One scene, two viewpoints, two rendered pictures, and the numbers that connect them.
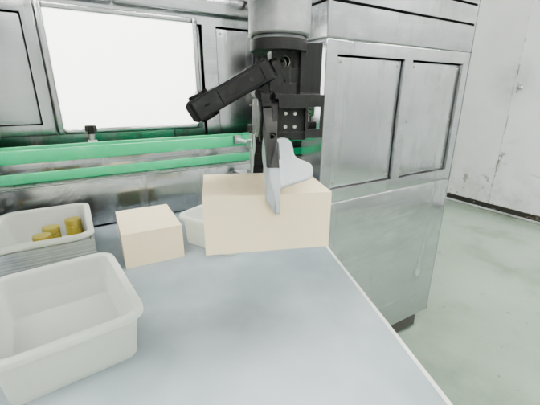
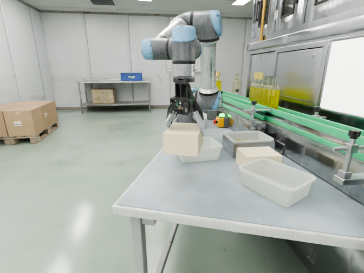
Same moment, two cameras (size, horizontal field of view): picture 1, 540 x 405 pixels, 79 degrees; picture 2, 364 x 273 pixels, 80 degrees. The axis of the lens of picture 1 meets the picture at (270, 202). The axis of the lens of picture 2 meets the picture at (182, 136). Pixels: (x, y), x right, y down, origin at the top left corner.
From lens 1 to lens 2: 1.01 m
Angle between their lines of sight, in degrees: 105
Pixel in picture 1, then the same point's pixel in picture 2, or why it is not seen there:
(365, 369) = (143, 195)
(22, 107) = (310, 92)
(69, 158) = (288, 119)
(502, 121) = not seen: outside the picture
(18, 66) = (316, 73)
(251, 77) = not seen: hidden behind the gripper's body
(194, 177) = (330, 157)
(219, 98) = not seen: hidden behind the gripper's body
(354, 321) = (166, 202)
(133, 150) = (310, 125)
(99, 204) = (287, 145)
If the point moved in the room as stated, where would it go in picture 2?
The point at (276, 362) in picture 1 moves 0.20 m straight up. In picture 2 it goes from (161, 181) to (160, 133)
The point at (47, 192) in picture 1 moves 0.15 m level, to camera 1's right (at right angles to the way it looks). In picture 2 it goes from (277, 130) to (277, 138)
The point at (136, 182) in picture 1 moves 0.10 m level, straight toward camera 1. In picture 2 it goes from (302, 142) to (280, 142)
